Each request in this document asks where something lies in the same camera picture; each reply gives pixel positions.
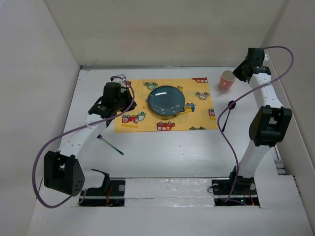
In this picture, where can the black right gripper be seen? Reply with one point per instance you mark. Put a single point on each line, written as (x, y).
(236, 72)

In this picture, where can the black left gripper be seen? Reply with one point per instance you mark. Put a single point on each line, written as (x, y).
(125, 92)

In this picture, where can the pink paper cup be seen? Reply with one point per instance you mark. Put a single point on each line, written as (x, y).
(226, 80)

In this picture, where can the iridescent purple spoon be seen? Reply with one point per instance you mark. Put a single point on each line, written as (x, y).
(231, 106)

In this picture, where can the dark teal patterned plate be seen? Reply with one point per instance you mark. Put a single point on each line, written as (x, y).
(166, 101)

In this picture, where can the yellow vehicle-print cloth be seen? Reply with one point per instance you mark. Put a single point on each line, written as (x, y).
(197, 114)

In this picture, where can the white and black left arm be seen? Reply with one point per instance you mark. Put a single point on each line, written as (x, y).
(63, 170)

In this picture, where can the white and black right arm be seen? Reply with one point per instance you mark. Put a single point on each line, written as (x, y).
(269, 125)

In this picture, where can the iridescent fork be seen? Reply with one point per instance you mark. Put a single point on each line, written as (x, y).
(101, 138)

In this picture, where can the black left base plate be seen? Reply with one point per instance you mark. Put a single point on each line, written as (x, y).
(112, 196)

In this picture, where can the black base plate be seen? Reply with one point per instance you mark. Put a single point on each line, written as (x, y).
(112, 196)
(244, 192)

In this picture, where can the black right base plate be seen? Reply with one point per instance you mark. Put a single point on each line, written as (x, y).
(244, 192)

